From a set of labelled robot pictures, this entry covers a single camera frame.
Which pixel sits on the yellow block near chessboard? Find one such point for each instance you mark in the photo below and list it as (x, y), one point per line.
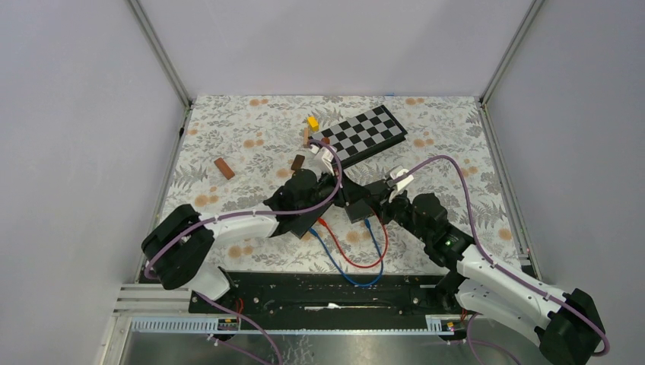
(313, 123)

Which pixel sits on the right aluminium frame post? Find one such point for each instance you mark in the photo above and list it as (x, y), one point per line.
(516, 41)

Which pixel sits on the aluminium frame post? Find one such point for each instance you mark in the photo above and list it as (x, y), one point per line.
(147, 28)
(516, 41)

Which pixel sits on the light wooden block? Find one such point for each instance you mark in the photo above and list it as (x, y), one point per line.
(306, 134)

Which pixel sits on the floral table mat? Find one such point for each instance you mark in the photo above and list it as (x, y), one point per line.
(259, 136)

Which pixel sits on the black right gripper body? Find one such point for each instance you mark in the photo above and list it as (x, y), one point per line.
(399, 210)

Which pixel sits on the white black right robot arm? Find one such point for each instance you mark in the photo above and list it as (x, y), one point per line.
(566, 327)

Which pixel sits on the black network switch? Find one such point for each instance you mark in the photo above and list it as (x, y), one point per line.
(301, 224)
(362, 202)

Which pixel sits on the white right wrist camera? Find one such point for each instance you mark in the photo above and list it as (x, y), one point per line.
(398, 180)

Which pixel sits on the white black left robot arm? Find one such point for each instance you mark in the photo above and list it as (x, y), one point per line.
(178, 247)

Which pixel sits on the black white chessboard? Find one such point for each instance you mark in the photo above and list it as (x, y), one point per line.
(364, 135)

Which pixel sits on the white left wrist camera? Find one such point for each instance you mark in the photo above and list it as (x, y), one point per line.
(323, 159)

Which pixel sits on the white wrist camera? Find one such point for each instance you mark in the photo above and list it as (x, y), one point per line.
(398, 180)
(323, 159)

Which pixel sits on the dark brown wooden block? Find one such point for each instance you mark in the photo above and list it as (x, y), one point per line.
(297, 162)

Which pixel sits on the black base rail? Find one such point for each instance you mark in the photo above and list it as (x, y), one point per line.
(301, 301)

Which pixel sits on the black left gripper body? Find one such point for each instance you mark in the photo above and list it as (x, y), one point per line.
(325, 191)

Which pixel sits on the reddish brown wooden block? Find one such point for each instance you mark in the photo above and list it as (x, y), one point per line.
(224, 168)

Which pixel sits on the left aluminium frame post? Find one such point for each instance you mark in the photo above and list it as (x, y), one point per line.
(147, 28)

